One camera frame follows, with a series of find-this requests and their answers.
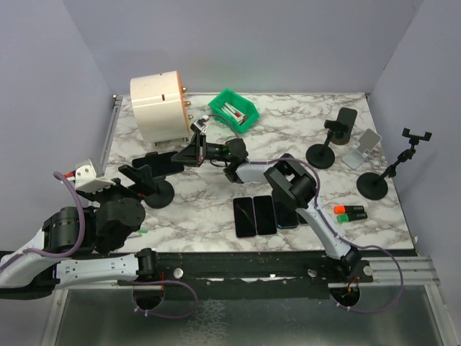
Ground black round base phone stand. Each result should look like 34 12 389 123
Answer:
305 120 346 169

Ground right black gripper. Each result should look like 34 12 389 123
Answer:
171 133 230 169

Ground green cap marker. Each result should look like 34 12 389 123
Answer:
336 213 368 223

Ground cream cylindrical drum device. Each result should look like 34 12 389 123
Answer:
130 71 190 143

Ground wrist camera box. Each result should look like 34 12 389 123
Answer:
74 159 106 193
190 115 210 135

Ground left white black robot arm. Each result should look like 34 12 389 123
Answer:
1 163 159 301

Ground black phone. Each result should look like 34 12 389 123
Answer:
274 200 299 229

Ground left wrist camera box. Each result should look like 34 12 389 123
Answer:
74 159 106 193

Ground silver phone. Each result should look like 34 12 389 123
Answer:
253 195 277 236

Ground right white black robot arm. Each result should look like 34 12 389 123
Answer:
171 133 361 282

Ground white markers in bin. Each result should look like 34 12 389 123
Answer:
221 102 249 125

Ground small green white pen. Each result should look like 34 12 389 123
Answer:
127 229 148 239

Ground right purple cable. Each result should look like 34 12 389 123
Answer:
208 113 405 314

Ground purple phone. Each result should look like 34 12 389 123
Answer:
233 197 256 238

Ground black front mounting rail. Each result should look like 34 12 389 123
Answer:
135 249 372 300

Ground black tripod phone stand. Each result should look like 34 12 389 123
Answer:
357 128 432 200

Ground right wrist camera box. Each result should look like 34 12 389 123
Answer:
190 115 210 135

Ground green plastic bin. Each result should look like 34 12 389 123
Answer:
208 89 259 134

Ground orange cap marker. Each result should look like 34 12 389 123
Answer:
334 205 364 214

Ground dark phone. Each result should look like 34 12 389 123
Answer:
297 211 308 225

